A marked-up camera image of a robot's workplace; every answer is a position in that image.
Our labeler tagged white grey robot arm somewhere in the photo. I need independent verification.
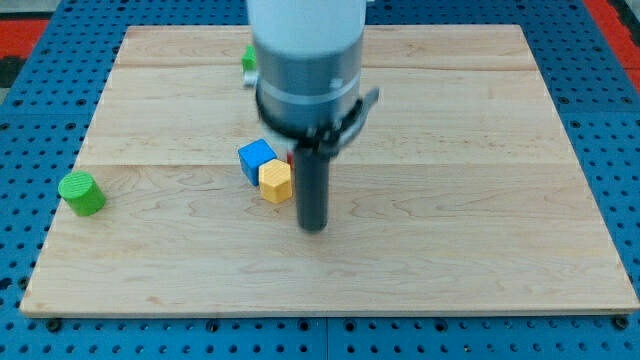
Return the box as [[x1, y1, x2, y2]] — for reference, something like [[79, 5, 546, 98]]
[[247, 0, 379, 157]]

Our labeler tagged blue cube block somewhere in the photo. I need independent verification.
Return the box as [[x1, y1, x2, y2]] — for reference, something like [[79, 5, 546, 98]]
[[237, 139, 277, 186]]

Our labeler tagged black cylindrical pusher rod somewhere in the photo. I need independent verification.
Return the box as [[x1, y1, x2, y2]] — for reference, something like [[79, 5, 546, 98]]
[[293, 147, 329, 233]]

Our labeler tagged red block behind rod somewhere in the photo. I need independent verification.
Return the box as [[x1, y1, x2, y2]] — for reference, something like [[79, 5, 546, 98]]
[[286, 152, 295, 170]]

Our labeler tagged yellow hexagon block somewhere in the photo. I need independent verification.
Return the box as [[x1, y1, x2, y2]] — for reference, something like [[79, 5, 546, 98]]
[[259, 159, 292, 204]]

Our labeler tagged white block at back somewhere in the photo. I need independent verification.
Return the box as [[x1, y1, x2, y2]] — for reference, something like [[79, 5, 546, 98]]
[[243, 70, 259, 88]]

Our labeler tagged green block at back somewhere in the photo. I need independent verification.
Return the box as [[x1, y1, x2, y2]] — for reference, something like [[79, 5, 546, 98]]
[[241, 45, 257, 72]]

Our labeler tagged light wooden board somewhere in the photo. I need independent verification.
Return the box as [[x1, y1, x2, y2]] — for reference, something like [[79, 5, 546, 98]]
[[20, 25, 639, 318]]

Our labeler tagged green cylinder block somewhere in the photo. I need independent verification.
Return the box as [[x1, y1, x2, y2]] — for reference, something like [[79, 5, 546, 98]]
[[58, 171, 106, 217]]

